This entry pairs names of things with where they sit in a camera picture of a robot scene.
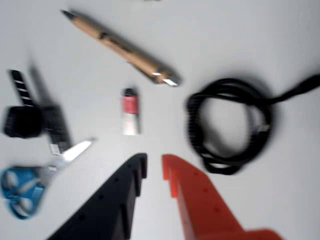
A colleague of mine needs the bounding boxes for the black strap with holes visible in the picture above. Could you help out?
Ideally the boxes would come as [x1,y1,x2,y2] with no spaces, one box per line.
[2,69,43,139]

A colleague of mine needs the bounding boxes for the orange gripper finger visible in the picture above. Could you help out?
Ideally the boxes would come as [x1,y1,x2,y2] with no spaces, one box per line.
[161,153,286,240]

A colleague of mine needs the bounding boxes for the red and silver usb stick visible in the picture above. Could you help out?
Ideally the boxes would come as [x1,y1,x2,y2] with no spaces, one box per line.
[120,87,141,136]

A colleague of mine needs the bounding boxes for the coiled black usb cable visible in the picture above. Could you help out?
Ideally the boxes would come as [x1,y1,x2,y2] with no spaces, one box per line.
[184,73,320,176]

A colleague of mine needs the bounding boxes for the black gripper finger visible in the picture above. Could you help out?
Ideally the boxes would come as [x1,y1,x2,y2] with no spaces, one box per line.
[46,152,149,240]

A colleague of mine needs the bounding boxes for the blue-handled scissors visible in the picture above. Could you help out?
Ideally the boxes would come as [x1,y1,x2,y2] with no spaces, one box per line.
[0,137,97,221]

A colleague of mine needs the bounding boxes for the wooden ballpoint pen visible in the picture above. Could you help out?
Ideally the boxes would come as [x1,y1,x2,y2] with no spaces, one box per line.
[60,9,182,88]

